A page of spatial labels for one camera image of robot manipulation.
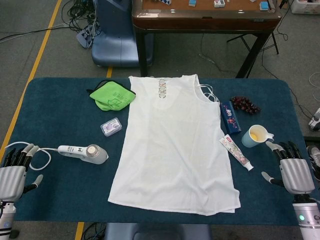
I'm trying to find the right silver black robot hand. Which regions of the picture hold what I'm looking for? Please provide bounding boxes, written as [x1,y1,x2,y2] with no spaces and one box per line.
[261,140,316,196]

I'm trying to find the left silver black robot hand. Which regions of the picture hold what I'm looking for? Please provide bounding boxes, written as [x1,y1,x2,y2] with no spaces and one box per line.
[0,143,44,202]

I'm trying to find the white handheld steam iron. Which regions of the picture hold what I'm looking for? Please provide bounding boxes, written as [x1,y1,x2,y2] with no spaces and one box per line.
[57,143,110,166]

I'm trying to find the white sleeveless shirt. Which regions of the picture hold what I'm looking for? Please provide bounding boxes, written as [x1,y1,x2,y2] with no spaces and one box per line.
[107,74,242,216]

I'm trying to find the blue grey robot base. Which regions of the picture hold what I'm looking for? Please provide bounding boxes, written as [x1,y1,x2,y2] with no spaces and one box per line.
[103,222,213,240]

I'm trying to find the grey white sneaker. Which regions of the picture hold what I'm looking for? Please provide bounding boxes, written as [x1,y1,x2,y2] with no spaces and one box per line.
[306,146,320,181]

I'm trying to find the dark teal table cloth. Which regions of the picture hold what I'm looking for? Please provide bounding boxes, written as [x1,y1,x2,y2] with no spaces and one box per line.
[11,77,311,225]

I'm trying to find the grey floor device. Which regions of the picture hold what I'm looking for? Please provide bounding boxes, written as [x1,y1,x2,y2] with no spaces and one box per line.
[307,107,320,131]

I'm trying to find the pink white snack packet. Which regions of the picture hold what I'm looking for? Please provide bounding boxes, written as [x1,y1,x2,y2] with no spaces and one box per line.
[219,134,255,172]

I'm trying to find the dark blue printed carton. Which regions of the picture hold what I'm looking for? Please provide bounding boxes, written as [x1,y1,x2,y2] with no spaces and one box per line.
[219,100,242,134]

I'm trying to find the dark red grape bunch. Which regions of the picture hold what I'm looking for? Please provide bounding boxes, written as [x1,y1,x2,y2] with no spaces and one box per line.
[229,95,262,113]

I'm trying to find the clear plastic card box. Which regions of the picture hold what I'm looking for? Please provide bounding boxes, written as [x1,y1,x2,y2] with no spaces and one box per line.
[100,117,123,137]

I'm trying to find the green microfibre cloth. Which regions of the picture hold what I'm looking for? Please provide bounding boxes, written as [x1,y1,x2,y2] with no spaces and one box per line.
[86,79,137,112]

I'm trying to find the grey floor power strip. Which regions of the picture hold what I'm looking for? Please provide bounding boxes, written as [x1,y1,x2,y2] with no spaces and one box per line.
[75,24,97,48]

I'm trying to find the white storage box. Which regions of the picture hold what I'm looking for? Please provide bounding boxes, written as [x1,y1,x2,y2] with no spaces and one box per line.
[288,0,320,12]

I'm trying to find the brown mahjong table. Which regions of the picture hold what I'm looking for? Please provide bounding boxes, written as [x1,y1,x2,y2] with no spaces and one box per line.
[131,0,283,78]

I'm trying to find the light blue handled cup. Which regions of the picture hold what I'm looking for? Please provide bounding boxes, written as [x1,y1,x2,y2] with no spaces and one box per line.
[241,124,276,148]

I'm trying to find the thin white floor cable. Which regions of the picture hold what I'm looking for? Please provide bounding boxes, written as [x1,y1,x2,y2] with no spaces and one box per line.
[308,72,320,87]

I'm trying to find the long black floor cable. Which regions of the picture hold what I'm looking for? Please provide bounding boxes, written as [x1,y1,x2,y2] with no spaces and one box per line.
[0,23,78,42]

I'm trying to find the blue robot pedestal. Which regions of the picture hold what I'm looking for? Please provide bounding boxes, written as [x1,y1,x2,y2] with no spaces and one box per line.
[91,0,155,68]

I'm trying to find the black floor cable tangle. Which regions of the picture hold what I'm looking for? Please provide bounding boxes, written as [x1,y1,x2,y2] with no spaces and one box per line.
[63,0,102,35]

